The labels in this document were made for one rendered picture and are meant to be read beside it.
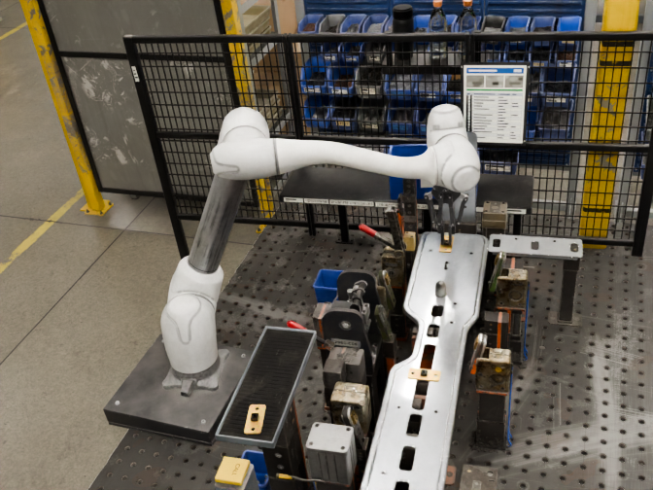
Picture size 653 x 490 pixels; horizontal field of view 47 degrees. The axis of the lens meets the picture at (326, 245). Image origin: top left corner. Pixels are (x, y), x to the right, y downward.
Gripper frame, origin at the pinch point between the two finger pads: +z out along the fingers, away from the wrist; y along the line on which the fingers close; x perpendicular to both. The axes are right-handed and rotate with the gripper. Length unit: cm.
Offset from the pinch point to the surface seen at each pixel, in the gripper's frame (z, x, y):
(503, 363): 9.4, -43.3, 19.9
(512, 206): 10.4, 32.8, 18.2
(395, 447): 13, -72, -3
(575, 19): -4, 173, 39
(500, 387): 18, -43, 20
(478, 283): 13.7, -6.0, 10.3
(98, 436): 114, -7, -150
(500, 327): 16.1, -22.1, 18.1
